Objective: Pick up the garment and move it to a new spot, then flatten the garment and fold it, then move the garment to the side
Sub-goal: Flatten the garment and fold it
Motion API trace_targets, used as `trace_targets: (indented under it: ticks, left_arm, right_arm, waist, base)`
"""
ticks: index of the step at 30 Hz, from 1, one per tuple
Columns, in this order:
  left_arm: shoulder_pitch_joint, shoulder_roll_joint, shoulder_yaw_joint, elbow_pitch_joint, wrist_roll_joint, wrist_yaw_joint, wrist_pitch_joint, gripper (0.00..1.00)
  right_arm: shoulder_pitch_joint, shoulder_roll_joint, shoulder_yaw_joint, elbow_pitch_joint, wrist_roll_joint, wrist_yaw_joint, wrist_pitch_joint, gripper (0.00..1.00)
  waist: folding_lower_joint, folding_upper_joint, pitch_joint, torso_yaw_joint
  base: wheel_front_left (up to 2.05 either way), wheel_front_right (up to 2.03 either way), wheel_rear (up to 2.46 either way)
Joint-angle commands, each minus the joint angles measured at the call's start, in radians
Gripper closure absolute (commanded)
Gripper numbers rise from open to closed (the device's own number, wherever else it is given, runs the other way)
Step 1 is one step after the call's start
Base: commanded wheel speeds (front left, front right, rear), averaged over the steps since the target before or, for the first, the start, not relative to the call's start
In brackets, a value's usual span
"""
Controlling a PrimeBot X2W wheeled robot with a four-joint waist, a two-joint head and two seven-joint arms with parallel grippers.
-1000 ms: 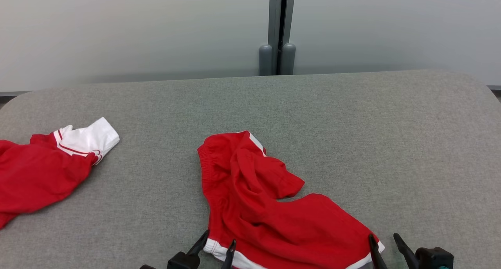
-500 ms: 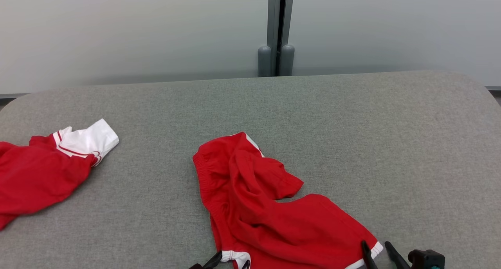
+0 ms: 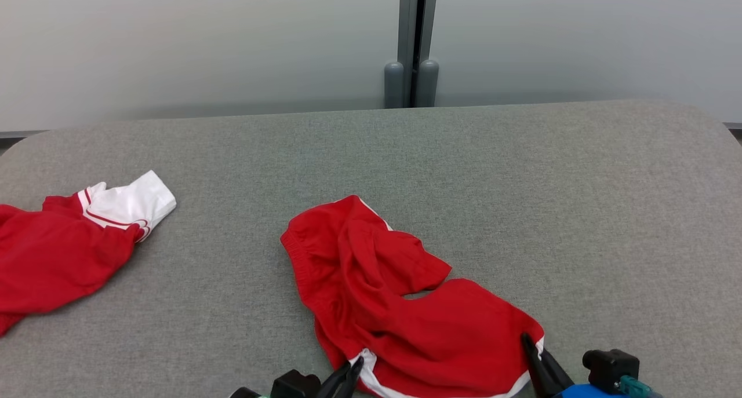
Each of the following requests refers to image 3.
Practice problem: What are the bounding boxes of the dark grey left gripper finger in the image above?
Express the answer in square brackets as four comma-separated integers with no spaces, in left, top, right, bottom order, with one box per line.
[337,356,365,398]
[316,363,350,398]

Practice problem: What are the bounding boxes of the red white basketball jersey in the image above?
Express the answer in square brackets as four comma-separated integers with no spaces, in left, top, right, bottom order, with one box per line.
[0,170,177,337]

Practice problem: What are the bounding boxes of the red shorts with white trim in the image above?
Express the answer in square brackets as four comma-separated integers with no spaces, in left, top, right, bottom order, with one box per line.
[281,195,545,398]

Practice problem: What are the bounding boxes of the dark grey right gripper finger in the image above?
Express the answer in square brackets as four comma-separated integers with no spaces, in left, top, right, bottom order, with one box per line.
[521,333,555,398]
[526,334,575,396]

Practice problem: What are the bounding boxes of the teal camera connector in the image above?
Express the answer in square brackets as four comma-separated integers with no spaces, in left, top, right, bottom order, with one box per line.
[616,375,663,398]

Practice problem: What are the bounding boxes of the grey partition post with feet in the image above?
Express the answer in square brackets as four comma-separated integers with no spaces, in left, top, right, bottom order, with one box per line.
[384,0,440,109]

